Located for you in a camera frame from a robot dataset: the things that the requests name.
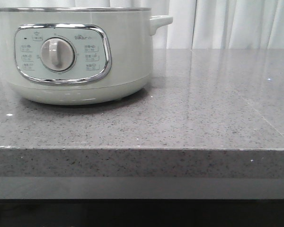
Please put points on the pale green electric cooking pot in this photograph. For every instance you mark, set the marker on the pale green electric cooking pot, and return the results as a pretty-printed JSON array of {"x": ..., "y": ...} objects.
[{"x": 77, "y": 56}]

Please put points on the white pleated curtain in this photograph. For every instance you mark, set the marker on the white pleated curtain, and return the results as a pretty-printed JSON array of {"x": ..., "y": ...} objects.
[{"x": 199, "y": 24}]

